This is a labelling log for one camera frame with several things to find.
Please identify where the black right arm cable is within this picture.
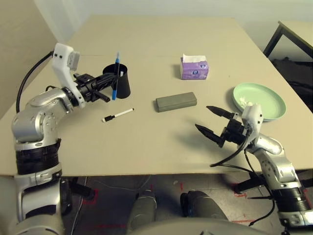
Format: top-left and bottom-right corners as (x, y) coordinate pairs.
(210, 137), (277, 221)

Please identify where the blue and black pen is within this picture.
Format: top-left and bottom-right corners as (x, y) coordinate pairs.
(112, 50), (121, 100)

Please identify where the purple tissue box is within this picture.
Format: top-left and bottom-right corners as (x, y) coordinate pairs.
(180, 53), (209, 81)

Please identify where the grey robot left leg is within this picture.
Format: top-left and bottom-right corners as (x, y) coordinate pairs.
(128, 189), (158, 233)

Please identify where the grey glasses case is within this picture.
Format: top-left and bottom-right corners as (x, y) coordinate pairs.
(156, 92), (198, 113)

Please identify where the white floor cable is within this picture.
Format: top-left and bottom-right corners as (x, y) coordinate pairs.
(73, 175), (152, 235)

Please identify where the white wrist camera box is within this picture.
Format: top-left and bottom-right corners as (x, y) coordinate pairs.
(52, 43), (87, 108)
(241, 103), (264, 141)

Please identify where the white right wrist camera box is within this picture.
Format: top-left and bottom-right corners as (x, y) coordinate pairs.
(241, 103), (264, 141)

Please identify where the white tissue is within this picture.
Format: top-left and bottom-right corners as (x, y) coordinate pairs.
(239, 97), (255, 110)

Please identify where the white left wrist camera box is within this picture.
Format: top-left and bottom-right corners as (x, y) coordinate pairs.
(52, 43), (87, 108)

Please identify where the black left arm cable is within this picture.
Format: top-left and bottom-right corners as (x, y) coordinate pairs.
(16, 50), (56, 113)

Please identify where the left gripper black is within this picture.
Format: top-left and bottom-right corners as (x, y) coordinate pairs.
(73, 73), (120, 103)

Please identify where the white marker black cap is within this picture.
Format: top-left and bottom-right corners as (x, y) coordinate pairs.
(102, 107), (135, 123)

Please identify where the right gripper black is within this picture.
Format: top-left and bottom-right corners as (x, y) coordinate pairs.
(195, 106), (246, 148)

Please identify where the green plate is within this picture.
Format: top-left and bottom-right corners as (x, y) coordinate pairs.
(232, 82), (287, 122)

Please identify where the beige side table black frame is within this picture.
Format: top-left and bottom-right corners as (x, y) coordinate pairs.
(263, 21), (313, 64)

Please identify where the black metal table leg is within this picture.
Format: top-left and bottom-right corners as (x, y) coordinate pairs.
(61, 177), (96, 200)
(234, 168), (313, 194)

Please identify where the grey robot torso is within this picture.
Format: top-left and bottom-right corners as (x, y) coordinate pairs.
(107, 217), (272, 235)

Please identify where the grey robot leg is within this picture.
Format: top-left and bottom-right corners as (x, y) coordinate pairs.
(128, 189), (158, 233)
(180, 190), (228, 221)

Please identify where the black plastic cup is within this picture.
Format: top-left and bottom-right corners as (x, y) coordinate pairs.
(102, 63), (132, 99)

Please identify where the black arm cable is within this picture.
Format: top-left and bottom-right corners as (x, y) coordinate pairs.
(16, 50), (56, 113)
(210, 137), (277, 221)

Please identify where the grey robot right leg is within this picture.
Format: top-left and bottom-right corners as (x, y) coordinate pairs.
(180, 190), (228, 221)

